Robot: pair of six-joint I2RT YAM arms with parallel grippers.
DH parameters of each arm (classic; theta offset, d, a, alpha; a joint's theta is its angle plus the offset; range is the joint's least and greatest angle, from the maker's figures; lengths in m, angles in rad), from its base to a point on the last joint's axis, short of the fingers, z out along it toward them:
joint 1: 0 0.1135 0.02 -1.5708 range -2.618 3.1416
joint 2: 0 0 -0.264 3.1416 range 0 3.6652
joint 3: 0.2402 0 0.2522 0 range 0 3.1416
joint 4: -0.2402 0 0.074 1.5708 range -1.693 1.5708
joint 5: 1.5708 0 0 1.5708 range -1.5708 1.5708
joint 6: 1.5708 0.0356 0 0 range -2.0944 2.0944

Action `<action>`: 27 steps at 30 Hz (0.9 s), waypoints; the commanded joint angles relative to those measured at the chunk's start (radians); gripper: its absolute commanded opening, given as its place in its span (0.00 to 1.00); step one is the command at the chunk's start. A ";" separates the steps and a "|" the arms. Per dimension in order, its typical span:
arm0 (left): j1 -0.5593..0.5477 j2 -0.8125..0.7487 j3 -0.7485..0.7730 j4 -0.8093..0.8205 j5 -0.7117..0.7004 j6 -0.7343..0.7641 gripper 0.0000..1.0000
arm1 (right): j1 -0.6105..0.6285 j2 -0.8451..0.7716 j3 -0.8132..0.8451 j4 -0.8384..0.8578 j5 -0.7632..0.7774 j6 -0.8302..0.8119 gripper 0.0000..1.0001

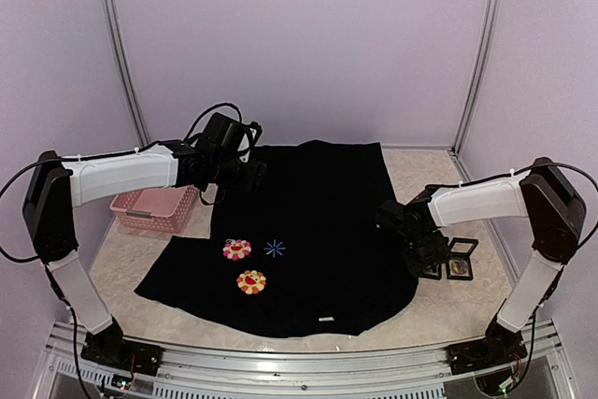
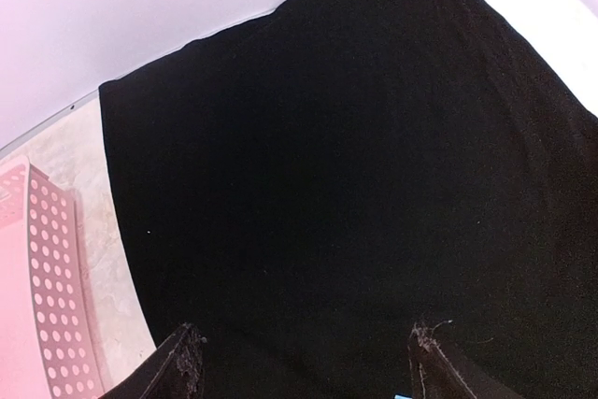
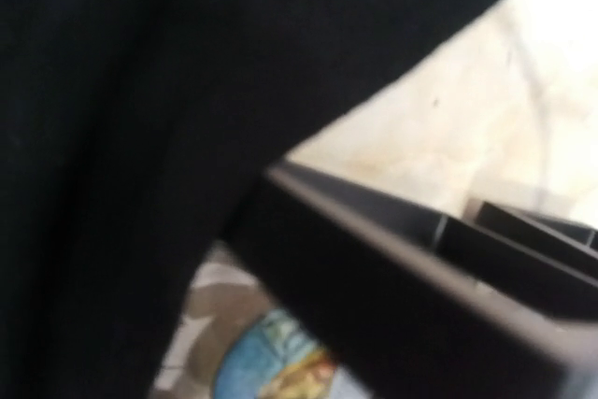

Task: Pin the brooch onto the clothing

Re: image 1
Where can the black display box right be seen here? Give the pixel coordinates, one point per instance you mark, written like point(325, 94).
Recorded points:
point(459, 265)

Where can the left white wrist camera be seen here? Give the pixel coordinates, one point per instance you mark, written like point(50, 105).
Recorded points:
point(251, 134)

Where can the left aluminium frame post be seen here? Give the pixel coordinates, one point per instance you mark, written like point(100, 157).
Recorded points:
point(124, 72)

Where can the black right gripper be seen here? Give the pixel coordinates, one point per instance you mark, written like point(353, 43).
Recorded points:
point(443, 253)

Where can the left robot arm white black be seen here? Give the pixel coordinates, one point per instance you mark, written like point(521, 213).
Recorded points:
point(218, 155)

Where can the right aluminium frame post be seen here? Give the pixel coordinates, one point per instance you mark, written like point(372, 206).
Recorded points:
point(490, 17)

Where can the black display box left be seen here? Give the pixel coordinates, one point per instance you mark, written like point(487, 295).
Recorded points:
point(433, 272)

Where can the black t-shirt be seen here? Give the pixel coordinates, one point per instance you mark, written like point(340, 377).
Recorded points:
point(339, 274)

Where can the aluminium frame post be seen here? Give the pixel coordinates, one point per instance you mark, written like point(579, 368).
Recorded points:
point(124, 72)
point(490, 17)

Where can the orange yellow flower brooch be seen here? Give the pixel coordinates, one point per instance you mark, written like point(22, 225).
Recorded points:
point(251, 282)

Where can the pink plastic basket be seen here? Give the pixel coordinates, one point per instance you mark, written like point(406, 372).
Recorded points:
point(163, 210)

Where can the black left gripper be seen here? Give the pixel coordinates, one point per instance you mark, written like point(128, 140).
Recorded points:
point(254, 179)

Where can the front aluminium rail base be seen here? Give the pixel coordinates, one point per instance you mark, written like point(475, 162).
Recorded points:
point(405, 357)

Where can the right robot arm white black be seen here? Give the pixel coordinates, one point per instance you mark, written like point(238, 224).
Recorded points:
point(540, 193)

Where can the black display box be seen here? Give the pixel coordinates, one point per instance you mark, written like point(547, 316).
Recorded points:
point(459, 265)
point(433, 272)

